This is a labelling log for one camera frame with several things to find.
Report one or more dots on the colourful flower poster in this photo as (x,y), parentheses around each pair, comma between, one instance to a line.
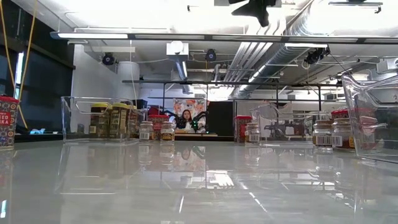
(194,105)

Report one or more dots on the black ceiling camera cluster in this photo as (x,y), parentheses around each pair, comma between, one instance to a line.
(314,56)

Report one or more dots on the silver ventilation duct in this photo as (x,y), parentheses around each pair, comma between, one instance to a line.
(273,62)

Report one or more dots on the red backpack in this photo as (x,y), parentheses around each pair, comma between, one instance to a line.
(153,110)

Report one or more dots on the black background screen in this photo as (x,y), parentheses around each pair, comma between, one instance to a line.
(220,118)

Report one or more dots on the black storage box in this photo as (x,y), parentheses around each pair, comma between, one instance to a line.
(140,104)

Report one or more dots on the red lid spice tin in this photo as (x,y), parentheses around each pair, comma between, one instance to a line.
(241,127)
(7,121)
(156,119)
(339,114)

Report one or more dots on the black aluminium table frame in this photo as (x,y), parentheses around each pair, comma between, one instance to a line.
(37,137)

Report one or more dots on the black metal shelf rack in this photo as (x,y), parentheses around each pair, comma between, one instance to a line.
(149,81)

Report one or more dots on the black ceiling track bracket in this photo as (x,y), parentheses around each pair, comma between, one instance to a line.
(356,3)

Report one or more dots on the black round ceiling camera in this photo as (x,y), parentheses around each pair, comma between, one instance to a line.
(211,55)
(108,58)

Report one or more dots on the white ceiling box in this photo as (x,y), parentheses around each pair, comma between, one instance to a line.
(177,48)

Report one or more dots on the person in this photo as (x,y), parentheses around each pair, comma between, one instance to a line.
(187,120)

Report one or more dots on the yellow lid spice jar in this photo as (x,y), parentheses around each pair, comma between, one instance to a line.
(133,123)
(99,124)
(119,124)

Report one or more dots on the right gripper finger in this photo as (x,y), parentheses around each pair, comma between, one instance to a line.
(250,8)

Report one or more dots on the clear plastic bin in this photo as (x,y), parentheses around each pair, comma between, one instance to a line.
(74,132)
(373,130)
(280,141)

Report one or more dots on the light blue cloth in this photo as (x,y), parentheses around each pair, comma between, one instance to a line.
(35,131)

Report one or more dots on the background black robot arm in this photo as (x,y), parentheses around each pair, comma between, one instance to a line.
(199,119)

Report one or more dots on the white glossy table sheet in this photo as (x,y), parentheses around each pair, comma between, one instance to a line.
(155,186)

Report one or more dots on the overhead light bar beam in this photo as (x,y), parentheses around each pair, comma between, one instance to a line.
(186,37)

